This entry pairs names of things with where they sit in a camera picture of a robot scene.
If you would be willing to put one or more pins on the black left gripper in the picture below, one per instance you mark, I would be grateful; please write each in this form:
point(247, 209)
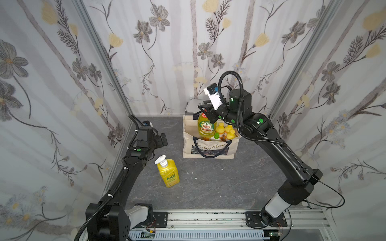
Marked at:
point(161, 140)

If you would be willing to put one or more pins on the beige canvas shopping bag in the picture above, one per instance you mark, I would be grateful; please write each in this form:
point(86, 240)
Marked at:
point(194, 147)

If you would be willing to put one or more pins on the orange soap bottle yellow cap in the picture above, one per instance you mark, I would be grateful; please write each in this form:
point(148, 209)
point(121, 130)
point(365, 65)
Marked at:
point(220, 130)
point(230, 135)
point(228, 128)

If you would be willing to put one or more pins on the white bottle green cap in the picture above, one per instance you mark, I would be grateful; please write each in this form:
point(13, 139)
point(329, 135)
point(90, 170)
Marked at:
point(215, 137)

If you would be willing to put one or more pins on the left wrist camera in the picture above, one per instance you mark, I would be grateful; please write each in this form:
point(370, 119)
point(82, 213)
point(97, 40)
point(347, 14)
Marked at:
point(147, 123)

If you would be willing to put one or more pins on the green soap bottle red cap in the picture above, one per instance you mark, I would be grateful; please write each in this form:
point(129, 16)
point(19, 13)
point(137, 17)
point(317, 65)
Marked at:
point(206, 129)

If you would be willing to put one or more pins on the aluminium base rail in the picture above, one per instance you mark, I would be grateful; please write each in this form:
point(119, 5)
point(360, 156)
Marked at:
point(233, 225)

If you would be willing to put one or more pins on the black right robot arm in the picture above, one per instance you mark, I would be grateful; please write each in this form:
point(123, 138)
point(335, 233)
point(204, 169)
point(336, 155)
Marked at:
point(300, 178)

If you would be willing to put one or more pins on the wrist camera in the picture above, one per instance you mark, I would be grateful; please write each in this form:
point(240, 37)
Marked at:
point(212, 92)
point(147, 123)

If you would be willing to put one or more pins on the yellow Axe pump bottle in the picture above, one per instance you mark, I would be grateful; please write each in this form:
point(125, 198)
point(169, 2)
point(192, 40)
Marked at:
point(168, 171)

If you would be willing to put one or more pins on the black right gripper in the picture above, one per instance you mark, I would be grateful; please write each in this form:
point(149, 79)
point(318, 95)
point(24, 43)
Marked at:
point(211, 115)

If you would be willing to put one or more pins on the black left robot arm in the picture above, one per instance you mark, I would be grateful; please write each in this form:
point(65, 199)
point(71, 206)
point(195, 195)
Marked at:
point(107, 220)

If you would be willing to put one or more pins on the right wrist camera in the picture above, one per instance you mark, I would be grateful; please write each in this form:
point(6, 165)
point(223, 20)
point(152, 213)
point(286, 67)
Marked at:
point(212, 92)

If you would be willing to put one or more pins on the silver aluminium case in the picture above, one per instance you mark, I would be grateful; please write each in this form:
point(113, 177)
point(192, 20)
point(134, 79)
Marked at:
point(193, 106)

